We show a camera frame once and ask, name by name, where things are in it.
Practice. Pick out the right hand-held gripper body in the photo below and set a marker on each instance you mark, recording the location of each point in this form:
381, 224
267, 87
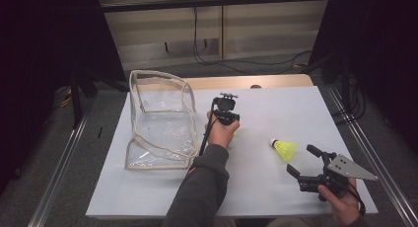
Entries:
348, 169

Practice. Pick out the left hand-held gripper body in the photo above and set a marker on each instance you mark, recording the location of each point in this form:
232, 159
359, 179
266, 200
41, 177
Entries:
225, 105

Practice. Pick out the yellow shuttlecock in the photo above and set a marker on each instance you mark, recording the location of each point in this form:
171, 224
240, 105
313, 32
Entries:
286, 149

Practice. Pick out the clear plastic bag beige trim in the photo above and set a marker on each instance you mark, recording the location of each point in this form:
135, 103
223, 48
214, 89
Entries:
164, 131

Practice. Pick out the person's left hand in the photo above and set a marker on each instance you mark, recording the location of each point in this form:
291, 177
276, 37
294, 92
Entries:
221, 135

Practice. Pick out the person's right hand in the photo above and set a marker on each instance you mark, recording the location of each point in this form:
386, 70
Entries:
345, 207

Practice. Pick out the dark round table grommet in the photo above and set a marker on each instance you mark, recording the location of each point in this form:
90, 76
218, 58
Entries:
255, 87

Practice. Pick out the black horizontal bar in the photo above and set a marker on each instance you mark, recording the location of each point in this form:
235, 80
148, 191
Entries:
213, 2

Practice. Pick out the small black floor object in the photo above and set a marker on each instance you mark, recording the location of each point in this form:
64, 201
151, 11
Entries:
100, 132

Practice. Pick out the black curtain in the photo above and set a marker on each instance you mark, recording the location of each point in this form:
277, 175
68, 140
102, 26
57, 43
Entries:
384, 39
39, 39

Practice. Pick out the black metal stand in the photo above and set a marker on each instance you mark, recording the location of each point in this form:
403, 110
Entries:
76, 98

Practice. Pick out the metal floor rail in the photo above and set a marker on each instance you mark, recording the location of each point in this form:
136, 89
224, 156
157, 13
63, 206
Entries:
387, 181
55, 177

